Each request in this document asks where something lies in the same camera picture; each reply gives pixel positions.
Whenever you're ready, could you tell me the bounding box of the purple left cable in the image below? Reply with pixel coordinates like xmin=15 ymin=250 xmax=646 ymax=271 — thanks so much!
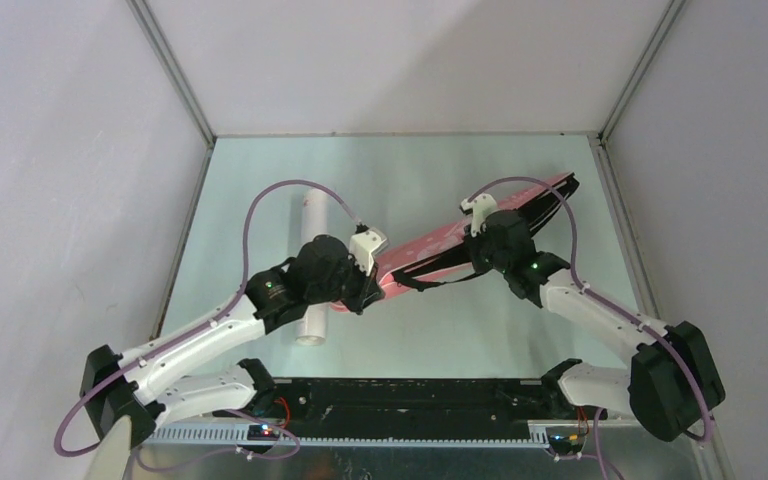
xmin=52 ymin=178 xmax=365 ymax=473

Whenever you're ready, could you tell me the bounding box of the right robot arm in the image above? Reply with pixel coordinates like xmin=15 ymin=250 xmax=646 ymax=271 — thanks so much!
xmin=463 ymin=210 xmax=726 ymax=442

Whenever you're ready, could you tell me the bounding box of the aluminium front frame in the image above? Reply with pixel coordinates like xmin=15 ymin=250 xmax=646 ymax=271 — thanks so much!
xmin=112 ymin=377 xmax=710 ymax=480

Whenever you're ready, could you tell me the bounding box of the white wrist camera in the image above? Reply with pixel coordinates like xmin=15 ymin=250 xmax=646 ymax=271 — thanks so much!
xmin=348 ymin=224 xmax=389 ymax=276
xmin=460 ymin=193 xmax=499 ymax=237

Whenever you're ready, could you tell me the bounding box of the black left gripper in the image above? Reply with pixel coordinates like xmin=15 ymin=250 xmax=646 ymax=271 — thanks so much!
xmin=307 ymin=251 xmax=385 ymax=315

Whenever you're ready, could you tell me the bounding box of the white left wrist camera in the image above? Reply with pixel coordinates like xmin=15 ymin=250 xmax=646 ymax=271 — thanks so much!
xmin=348 ymin=224 xmax=389 ymax=276

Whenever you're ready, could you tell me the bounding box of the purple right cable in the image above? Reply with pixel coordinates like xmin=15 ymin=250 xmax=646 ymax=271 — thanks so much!
xmin=466 ymin=176 xmax=717 ymax=480

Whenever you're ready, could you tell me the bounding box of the purple cable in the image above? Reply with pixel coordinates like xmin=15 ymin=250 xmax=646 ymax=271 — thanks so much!
xmin=466 ymin=176 xmax=717 ymax=480
xmin=52 ymin=178 xmax=365 ymax=473

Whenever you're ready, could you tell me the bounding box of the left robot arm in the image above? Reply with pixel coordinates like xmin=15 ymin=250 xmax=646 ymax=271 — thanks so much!
xmin=80 ymin=229 xmax=387 ymax=447

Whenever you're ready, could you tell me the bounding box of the white shuttlecock tube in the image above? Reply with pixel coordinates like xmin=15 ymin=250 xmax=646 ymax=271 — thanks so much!
xmin=296 ymin=189 xmax=330 ymax=347

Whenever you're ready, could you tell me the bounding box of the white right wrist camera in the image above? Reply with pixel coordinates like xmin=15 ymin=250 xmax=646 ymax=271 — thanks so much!
xmin=460 ymin=193 xmax=499 ymax=237

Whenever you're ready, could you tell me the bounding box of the pink sport racket bag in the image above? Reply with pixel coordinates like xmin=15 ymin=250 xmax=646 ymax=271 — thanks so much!
xmin=330 ymin=172 xmax=581 ymax=314

